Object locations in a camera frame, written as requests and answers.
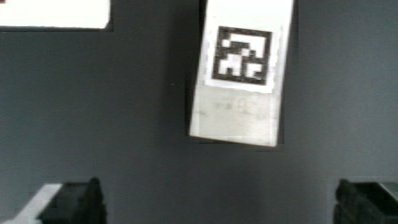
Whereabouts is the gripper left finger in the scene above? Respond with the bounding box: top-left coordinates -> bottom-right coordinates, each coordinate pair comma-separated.
5,178 -> 106,224

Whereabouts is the white table leg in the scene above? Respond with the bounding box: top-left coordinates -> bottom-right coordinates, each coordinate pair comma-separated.
190,0 -> 295,147

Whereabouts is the white sheet with fiducial markers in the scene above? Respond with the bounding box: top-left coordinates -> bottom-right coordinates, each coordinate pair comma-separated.
0,0 -> 112,29

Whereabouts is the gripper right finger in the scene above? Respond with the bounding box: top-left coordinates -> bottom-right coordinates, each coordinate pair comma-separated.
332,179 -> 398,224

